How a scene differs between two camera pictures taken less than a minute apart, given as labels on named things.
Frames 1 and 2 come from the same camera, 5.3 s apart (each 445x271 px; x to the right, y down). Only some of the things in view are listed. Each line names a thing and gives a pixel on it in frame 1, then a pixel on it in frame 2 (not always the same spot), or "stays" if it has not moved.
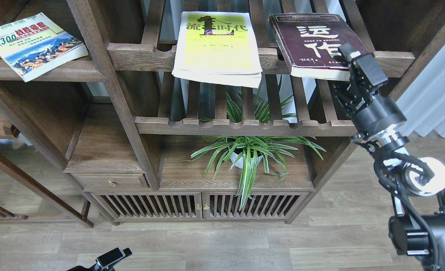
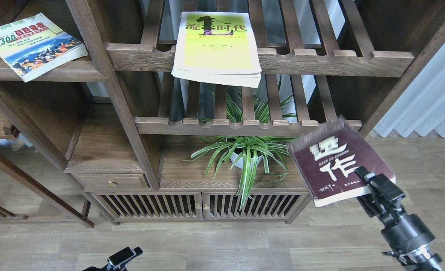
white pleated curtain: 435,99 stays
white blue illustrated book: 32,46 stays
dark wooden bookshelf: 120,112 stays
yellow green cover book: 217,47 stays
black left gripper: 104,260 -> 117,262
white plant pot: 240,163 stays
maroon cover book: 310,43 -> 326,158
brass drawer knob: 112,183 stays
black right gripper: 370,113 -> 403,232
